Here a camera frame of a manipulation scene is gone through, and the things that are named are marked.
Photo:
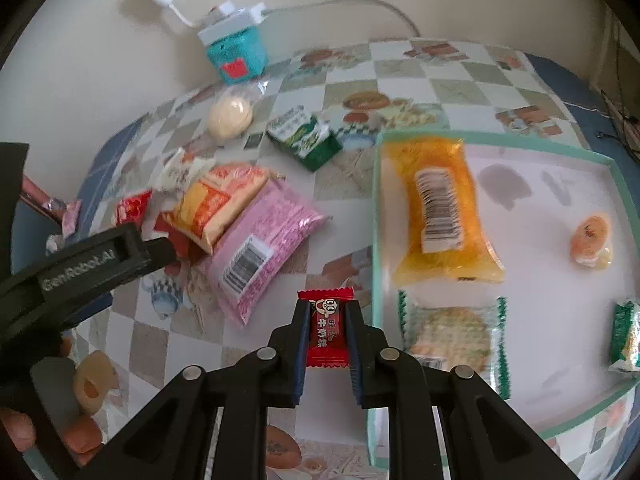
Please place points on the pink wrapped candy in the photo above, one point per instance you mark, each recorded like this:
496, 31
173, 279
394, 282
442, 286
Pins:
66, 214

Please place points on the teal-rimmed white tray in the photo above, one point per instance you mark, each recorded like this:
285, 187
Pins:
532, 194

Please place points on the yellow-orange snack bag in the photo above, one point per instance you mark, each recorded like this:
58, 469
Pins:
445, 236

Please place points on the teal dinosaur box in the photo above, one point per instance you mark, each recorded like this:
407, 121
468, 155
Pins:
239, 57

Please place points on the pink snack bag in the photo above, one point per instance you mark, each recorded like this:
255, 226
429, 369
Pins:
256, 246

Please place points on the red box snack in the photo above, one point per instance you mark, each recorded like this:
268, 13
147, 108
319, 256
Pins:
185, 248

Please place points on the white green cracker packet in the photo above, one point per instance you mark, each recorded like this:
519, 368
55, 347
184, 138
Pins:
624, 346

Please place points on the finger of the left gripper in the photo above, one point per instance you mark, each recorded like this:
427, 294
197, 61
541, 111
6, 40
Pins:
50, 295

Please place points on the red milk candy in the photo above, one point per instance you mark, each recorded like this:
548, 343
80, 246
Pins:
327, 346

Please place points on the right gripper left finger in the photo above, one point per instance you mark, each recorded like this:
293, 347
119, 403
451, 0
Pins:
211, 425

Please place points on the red heart snack bag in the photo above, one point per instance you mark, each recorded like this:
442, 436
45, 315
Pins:
132, 209

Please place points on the green-edged round cracker packet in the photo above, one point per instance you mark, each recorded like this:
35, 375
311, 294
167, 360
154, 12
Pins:
445, 337

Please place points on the round bun in clear bag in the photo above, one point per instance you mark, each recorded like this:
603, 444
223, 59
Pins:
234, 108

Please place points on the white power strip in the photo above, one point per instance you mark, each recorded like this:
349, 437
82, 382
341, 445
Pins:
226, 20

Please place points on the white small snack packet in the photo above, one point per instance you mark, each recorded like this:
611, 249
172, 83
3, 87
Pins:
181, 170

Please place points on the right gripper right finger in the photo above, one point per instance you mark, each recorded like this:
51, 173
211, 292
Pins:
442, 424

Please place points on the green milk carton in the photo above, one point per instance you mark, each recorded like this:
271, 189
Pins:
305, 137

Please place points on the orange jelly cup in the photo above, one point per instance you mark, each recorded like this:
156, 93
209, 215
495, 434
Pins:
591, 244

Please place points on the orange cracker packet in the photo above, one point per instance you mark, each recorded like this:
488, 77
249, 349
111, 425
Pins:
215, 200

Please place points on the person's left hand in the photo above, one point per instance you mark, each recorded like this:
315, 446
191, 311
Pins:
94, 377

